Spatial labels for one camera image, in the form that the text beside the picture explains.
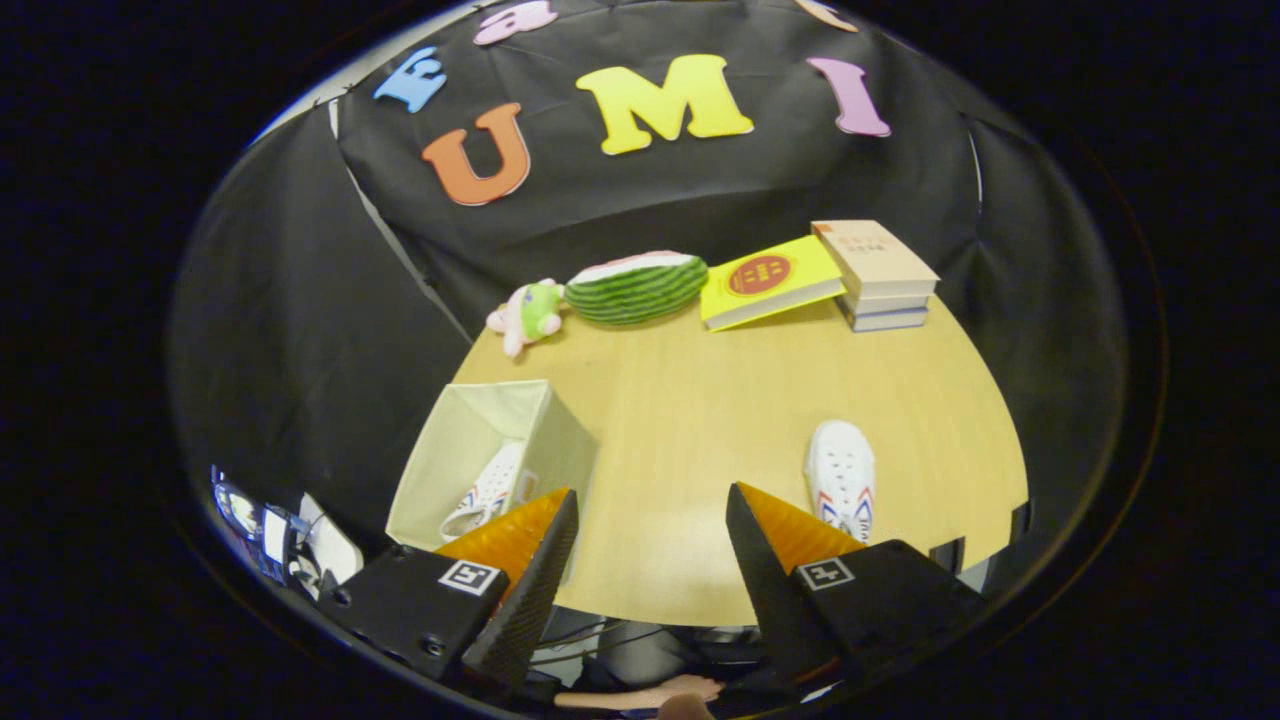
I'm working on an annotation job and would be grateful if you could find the white side desk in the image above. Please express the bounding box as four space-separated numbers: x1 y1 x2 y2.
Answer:
296 492 364 599

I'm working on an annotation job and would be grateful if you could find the yellow book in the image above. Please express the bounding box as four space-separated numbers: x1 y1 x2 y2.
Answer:
700 235 847 332

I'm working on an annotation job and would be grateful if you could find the white shoe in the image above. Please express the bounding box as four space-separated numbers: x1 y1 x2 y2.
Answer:
805 420 878 544
440 440 541 543

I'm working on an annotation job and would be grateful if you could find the pink green plush toy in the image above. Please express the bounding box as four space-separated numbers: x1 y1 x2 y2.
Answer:
486 278 566 358

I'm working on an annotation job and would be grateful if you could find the black backdrop cloth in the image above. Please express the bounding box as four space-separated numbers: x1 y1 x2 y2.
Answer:
170 0 1131 581

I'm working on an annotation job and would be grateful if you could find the laptop with lit screen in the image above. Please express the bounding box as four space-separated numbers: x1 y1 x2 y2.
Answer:
212 466 301 586

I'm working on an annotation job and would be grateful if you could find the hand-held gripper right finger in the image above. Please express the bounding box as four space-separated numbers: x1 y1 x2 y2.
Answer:
725 482 991 691

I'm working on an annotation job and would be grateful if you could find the tan book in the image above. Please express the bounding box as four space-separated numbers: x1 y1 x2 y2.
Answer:
812 220 941 301

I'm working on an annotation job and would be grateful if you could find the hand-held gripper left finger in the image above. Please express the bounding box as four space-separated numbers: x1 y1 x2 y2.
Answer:
318 488 581 701

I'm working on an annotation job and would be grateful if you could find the cream fabric storage box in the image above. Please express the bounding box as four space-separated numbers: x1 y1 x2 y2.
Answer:
385 379 601 586

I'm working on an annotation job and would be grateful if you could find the grey book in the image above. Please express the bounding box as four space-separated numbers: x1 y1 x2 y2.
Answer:
840 293 931 333

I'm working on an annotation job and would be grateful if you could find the watermelon slice plush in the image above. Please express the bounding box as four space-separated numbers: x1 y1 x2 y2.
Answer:
565 250 710 327

